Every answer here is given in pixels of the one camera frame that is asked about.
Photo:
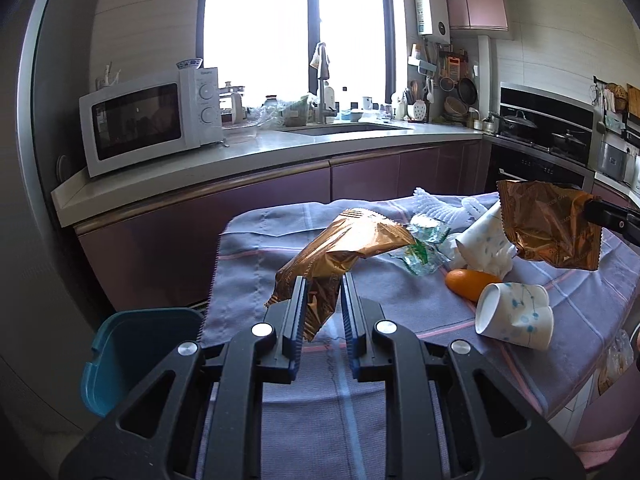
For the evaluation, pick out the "clear green plastic wrapper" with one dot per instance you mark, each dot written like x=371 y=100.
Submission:
x=424 y=255

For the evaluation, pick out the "black hanging frying pan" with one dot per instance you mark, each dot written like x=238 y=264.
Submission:
x=467 y=91

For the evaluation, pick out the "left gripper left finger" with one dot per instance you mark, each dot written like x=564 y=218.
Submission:
x=198 y=414

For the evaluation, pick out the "teal plastic trash bin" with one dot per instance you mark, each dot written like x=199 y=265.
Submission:
x=127 y=346

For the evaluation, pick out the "purple kitchen counter cabinets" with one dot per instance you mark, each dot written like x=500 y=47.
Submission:
x=150 y=232

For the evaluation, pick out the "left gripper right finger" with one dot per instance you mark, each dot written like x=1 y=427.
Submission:
x=449 y=413

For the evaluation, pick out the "chrome sink faucet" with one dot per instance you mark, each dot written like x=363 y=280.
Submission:
x=320 y=63

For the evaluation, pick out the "gold snack wrapper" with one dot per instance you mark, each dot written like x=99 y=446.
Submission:
x=354 y=234
x=550 y=224

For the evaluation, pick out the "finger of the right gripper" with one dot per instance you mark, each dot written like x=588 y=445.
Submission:
x=621 y=220

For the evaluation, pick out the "white water heater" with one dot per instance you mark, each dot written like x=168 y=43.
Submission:
x=432 y=19

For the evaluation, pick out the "white foam fruit net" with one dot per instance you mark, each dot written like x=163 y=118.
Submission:
x=426 y=203

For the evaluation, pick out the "white microwave oven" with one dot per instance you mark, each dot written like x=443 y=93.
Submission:
x=150 y=117

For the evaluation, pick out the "purple plaid tablecloth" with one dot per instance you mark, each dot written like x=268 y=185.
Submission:
x=325 y=425

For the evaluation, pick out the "pink wall cabinet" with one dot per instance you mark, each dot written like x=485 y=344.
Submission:
x=478 y=16

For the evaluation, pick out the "grey refrigerator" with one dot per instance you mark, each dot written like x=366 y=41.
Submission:
x=51 y=302

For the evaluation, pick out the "black built-in oven stove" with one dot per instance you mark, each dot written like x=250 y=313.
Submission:
x=540 y=136

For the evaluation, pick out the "orange peel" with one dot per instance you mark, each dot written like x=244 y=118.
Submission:
x=469 y=284

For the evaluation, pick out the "crushed paper cup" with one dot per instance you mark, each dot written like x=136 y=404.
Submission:
x=484 y=246
x=515 y=313

